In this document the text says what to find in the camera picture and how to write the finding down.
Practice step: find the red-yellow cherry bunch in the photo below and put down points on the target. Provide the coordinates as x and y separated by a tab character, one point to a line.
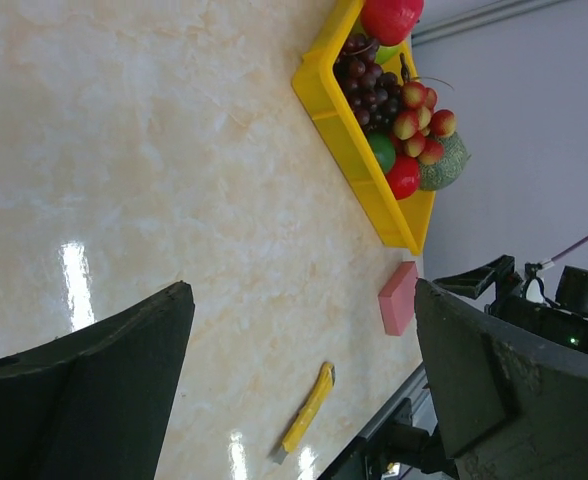
420	130

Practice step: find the red tomato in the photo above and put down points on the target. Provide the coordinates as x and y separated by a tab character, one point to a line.
404	177

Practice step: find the yellow utility knife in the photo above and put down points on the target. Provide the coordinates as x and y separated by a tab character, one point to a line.
305	416

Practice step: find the yellow plastic tray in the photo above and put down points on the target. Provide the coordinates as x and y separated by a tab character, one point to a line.
398	223

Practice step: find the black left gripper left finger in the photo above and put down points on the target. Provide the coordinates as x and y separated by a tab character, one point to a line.
96	403

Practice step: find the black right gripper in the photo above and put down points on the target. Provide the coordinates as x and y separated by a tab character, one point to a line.
520	299

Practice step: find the dark purple grape bunch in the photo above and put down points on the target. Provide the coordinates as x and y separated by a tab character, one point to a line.
372	93

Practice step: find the green apple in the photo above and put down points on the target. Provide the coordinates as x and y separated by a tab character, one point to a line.
385	53

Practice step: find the red apple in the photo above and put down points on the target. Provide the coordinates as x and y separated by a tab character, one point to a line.
390	21

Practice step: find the pink express box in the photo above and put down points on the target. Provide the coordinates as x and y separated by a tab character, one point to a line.
396	299

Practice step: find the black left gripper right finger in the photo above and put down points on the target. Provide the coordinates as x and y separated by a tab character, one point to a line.
510	404

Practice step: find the green lime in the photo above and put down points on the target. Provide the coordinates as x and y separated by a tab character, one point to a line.
383	150

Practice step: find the green netted melon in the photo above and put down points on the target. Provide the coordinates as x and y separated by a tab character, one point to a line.
437	176

